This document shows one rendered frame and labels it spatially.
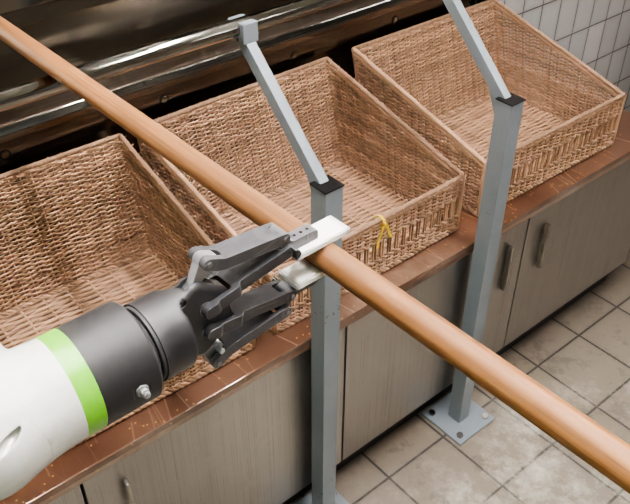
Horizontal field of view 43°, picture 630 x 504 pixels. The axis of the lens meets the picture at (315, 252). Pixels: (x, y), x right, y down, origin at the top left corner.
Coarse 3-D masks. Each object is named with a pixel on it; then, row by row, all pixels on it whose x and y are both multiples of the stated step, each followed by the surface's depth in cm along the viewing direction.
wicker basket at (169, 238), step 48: (96, 144) 165; (0, 192) 156; (48, 192) 161; (96, 192) 168; (144, 192) 169; (0, 240) 158; (48, 240) 164; (96, 240) 171; (192, 240) 158; (0, 288) 160; (96, 288) 169; (144, 288) 168; (0, 336) 157; (96, 432) 138
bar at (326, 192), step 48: (336, 0) 144; (144, 48) 124; (192, 48) 129; (240, 48) 136; (480, 48) 159; (0, 96) 112; (48, 96) 117; (336, 192) 134; (336, 240) 140; (480, 240) 179; (336, 288) 147; (480, 288) 185; (336, 336) 155; (480, 336) 197; (336, 384) 163; (336, 432) 173
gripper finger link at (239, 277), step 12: (276, 252) 75; (288, 252) 75; (300, 252) 75; (240, 264) 74; (252, 264) 74; (264, 264) 74; (276, 264) 75; (216, 276) 74; (228, 276) 73; (240, 276) 73; (252, 276) 73; (228, 288) 73; (240, 288) 72; (216, 300) 71; (228, 300) 72; (204, 312) 70; (216, 312) 71
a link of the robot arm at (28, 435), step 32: (0, 352) 63; (32, 352) 62; (64, 352) 62; (0, 384) 59; (32, 384) 60; (64, 384) 61; (96, 384) 62; (0, 416) 58; (32, 416) 59; (64, 416) 61; (96, 416) 63; (0, 448) 58; (32, 448) 59; (64, 448) 63; (0, 480) 58
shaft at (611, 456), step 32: (0, 32) 121; (64, 64) 111; (96, 96) 104; (128, 128) 100; (160, 128) 97; (192, 160) 91; (224, 192) 87; (256, 192) 86; (256, 224) 85; (288, 224) 81; (320, 256) 78; (352, 256) 78; (352, 288) 75; (384, 288) 73; (416, 320) 71; (448, 352) 68; (480, 352) 67; (480, 384) 67; (512, 384) 64; (544, 416) 62; (576, 416) 62; (576, 448) 61; (608, 448) 59
